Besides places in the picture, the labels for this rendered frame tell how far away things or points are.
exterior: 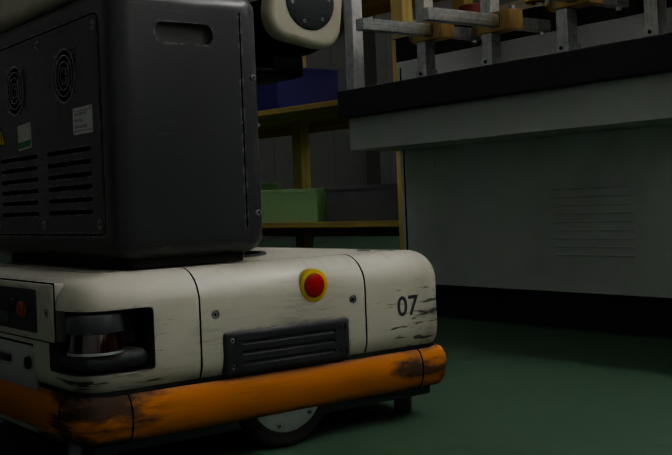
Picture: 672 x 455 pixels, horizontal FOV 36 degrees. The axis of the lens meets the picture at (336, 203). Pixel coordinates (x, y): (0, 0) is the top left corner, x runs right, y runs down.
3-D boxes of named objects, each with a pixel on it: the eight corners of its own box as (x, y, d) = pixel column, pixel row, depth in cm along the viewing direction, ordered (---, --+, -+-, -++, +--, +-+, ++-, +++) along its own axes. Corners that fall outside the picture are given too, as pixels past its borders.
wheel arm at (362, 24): (363, 32, 267) (363, 15, 267) (355, 34, 270) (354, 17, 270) (483, 42, 294) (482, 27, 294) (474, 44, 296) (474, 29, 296)
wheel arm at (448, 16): (429, 22, 247) (428, 4, 247) (419, 24, 250) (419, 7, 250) (551, 34, 274) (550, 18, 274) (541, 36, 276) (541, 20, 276)
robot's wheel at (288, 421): (308, 305, 159) (288, 303, 163) (217, 369, 149) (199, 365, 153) (352, 404, 163) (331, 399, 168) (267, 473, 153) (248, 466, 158)
